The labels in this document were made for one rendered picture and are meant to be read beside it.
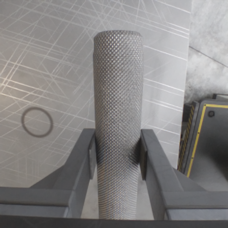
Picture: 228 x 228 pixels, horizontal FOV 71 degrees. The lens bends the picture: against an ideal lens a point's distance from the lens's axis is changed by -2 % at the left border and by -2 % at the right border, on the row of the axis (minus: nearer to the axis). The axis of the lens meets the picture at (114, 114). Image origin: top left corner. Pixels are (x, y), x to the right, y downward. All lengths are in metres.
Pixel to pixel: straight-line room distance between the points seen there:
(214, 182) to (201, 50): 0.85
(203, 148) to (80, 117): 0.86
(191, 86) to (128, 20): 1.02
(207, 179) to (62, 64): 1.09
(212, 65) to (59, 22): 1.14
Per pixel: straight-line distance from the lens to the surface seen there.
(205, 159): 1.12
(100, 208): 0.18
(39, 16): 0.34
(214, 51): 1.33
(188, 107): 1.16
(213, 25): 1.33
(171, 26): 0.32
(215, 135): 1.08
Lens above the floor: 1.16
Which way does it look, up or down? 73 degrees down
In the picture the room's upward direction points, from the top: 175 degrees counter-clockwise
